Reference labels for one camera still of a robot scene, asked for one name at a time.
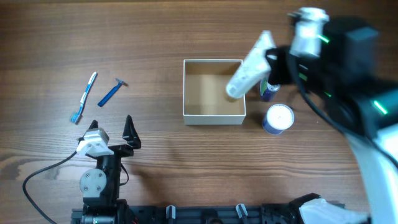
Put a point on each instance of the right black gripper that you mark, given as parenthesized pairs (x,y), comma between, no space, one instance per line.
(278,59)

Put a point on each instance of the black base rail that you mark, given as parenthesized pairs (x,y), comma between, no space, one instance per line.
(265,213)

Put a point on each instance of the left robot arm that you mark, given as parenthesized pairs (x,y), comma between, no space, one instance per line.
(100,186)

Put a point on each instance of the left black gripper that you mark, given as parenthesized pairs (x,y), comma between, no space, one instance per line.
(132,140)

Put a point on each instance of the blue jar white lid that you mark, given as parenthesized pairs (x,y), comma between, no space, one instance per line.
(278,118)

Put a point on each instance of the white cardboard box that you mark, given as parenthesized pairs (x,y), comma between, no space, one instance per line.
(205,101)

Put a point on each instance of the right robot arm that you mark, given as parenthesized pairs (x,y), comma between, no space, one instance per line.
(331,60)

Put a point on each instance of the clear bottle green label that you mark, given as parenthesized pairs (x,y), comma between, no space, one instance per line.
(267,91)

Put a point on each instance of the blue disposable razor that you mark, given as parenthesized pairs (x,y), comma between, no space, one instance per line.
(104,100)

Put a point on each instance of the blue white toothbrush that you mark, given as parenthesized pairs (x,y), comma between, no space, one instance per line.
(75,118)

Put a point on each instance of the white cream tube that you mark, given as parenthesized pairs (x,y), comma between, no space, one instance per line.
(253,69)

